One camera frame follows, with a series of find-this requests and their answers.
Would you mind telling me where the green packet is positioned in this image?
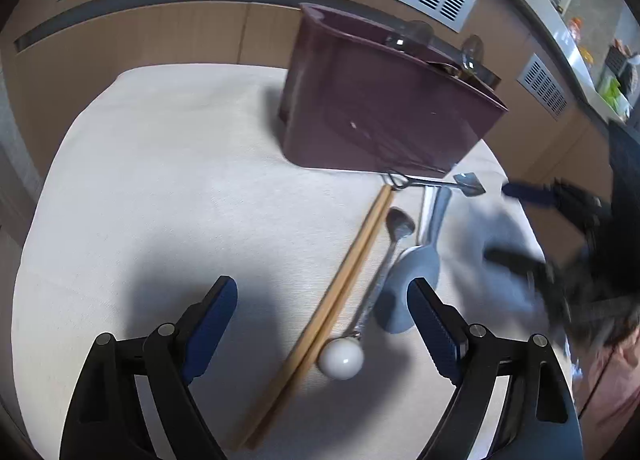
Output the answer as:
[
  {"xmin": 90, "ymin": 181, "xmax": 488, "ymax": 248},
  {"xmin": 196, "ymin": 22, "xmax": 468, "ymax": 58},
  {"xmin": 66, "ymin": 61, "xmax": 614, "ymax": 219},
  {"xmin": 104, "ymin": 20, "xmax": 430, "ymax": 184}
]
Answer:
[{"xmin": 597, "ymin": 75, "xmax": 632, "ymax": 110}]

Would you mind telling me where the metal spoon with white ball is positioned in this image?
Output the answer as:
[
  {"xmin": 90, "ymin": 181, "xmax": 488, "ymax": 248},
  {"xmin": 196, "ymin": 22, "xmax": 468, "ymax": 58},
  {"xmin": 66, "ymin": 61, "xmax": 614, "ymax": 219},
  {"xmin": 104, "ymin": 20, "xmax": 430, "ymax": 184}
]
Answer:
[{"xmin": 316, "ymin": 207, "xmax": 416, "ymax": 381}]

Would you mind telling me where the small metal shovel spoon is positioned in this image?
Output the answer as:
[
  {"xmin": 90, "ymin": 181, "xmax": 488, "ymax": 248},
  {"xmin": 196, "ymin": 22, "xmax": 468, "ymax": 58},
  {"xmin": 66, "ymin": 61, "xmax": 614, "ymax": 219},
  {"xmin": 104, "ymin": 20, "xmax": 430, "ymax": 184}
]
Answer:
[{"xmin": 382, "ymin": 169, "xmax": 487, "ymax": 198}]

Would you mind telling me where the grey-blue plastic spoon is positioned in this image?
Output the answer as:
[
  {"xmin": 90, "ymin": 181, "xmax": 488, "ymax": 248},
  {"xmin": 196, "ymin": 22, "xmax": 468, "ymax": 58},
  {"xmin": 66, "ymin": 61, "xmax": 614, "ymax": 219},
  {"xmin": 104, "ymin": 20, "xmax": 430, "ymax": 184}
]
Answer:
[{"xmin": 374, "ymin": 185, "xmax": 453, "ymax": 335}]

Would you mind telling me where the small grey vent grille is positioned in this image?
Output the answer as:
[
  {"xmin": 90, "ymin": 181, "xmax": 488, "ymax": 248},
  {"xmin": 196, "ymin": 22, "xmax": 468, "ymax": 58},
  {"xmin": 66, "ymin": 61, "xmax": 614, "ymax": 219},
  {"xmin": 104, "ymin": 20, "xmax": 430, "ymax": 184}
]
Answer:
[{"xmin": 516, "ymin": 53, "xmax": 569, "ymax": 121}]

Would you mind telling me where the wooden chopstick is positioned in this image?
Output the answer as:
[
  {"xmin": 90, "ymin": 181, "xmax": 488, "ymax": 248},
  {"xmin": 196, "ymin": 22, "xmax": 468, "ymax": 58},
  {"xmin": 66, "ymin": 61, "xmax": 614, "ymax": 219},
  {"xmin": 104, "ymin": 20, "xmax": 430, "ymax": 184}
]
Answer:
[
  {"xmin": 231, "ymin": 184, "xmax": 392, "ymax": 446},
  {"xmin": 245, "ymin": 187, "xmax": 397, "ymax": 450}
]

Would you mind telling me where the cream table cloth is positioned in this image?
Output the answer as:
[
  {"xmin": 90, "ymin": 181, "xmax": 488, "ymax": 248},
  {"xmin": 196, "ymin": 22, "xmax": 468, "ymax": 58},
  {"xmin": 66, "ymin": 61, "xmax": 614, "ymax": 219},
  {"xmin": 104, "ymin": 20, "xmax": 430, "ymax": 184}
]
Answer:
[{"xmin": 11, "ymin": 63, "xmax": 576, "ymax": 460}]

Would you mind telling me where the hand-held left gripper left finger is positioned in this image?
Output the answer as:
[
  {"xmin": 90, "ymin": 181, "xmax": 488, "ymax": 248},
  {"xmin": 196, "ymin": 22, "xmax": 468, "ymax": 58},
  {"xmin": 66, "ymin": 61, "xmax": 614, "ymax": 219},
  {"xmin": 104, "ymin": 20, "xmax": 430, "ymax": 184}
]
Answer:
[{"xmin": 59, "ymin": 275, "xmax": 238, "ymax": 460}]

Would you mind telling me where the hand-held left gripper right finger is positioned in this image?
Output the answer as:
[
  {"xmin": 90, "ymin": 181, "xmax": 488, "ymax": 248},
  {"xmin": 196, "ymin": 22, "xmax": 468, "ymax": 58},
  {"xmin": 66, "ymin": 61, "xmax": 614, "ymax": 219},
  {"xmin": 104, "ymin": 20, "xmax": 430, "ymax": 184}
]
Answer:
[{"xmin": 406, "ymin": 277, "xmax": 586, "ymax": 460}]

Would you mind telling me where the person's right forearm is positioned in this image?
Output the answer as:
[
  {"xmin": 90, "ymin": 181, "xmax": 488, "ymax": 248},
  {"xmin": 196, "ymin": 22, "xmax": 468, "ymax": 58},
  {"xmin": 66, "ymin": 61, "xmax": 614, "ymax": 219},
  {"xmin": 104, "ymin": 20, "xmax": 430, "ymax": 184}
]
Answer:
[{"xmin": 575, "ymin": 325, "xmax": 640, "ymax": 447}]

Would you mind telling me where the beige stone counter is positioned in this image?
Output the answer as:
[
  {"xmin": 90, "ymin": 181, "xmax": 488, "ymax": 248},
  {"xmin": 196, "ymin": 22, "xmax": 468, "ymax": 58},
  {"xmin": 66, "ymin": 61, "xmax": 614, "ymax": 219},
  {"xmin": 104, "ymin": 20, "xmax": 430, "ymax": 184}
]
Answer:
[{"xmin": 440, "ymin": 0, "xmax": 640, "ymax": 127}]

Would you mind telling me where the maroon plastic utensil holder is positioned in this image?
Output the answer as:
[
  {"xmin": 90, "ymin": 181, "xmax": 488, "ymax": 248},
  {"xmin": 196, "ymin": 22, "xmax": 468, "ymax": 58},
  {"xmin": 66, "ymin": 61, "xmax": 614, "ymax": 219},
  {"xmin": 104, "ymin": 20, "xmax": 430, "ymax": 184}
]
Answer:
[{"xmin": 277, "ymin": 3, "xmax": 510, "ymax": 178}]

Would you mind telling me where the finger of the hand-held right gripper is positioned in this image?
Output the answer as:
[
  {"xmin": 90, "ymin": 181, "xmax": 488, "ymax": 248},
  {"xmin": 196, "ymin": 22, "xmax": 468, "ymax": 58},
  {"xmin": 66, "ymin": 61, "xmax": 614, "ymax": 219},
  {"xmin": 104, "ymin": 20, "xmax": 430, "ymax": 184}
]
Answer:
[
  {"xmin": 501, "ymin": 180, "xmax": 562, "ymax": 209},
  {"xmin": 484, "ymin": 247, "xmax": 552, "ymax": 287}
]

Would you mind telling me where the silver metal utensil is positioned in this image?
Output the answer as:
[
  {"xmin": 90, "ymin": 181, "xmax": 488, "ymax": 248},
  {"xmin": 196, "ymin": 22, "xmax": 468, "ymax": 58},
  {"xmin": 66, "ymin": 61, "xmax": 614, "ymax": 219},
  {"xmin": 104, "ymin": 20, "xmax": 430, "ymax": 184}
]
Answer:
[{"xmin": 417, "ymin": 185, "xmax": 441, "ymax": 246}]

